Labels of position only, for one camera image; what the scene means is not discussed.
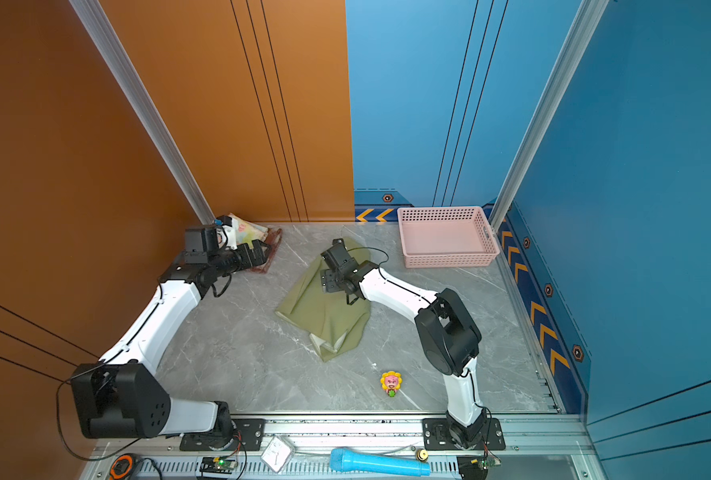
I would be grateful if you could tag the green circuit board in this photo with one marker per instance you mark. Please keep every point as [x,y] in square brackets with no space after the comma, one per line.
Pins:
[486,462]
[220,465]

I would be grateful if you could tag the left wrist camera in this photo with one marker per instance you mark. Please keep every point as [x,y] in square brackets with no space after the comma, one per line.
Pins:
[202,240]

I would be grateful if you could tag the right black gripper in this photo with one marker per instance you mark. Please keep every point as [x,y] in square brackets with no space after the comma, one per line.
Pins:
[328,283]

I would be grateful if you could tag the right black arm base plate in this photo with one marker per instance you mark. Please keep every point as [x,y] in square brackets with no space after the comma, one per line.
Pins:
[447,434]

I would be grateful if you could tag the pink perforated plastic basket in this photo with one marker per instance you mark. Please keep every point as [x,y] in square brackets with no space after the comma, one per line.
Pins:
[446,237]

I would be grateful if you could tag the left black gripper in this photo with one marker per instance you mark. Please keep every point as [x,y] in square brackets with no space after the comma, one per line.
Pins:
[249,262]

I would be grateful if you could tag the red plaid skirt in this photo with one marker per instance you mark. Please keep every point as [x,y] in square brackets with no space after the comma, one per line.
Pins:
[270,247]

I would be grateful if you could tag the olive green skirt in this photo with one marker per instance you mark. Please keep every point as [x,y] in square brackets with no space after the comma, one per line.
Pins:
[334,326]

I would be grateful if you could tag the white square card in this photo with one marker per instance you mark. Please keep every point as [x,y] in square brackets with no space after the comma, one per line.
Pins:
[277,453]

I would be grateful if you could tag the left green circuit board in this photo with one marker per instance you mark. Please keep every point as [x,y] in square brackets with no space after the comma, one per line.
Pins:
[220,465]

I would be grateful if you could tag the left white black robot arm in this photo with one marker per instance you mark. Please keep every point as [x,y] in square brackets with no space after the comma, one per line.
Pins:
[120,396]

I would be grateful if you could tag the cyan toy microphone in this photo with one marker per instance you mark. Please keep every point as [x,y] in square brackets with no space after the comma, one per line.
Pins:
[345,460]

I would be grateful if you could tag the small brass cylinder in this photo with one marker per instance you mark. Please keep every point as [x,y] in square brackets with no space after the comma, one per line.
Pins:
[422,455]

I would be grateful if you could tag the floral pastel skirt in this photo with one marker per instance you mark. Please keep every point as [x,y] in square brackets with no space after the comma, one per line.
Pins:
[237,231]

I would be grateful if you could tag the orange black tape measure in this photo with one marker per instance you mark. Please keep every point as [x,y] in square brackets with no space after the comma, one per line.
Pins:
[124,467]

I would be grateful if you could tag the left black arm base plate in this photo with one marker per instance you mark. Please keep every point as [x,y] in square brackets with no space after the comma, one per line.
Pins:
[246,434]

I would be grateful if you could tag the right green circuit board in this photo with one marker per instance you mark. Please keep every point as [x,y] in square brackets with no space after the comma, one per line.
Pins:
[486,462]

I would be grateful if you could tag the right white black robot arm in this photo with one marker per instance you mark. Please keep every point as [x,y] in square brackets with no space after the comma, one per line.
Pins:
[448,334]

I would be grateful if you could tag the yellow sunflower toy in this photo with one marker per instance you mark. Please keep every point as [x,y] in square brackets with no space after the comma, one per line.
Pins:
[391,383]

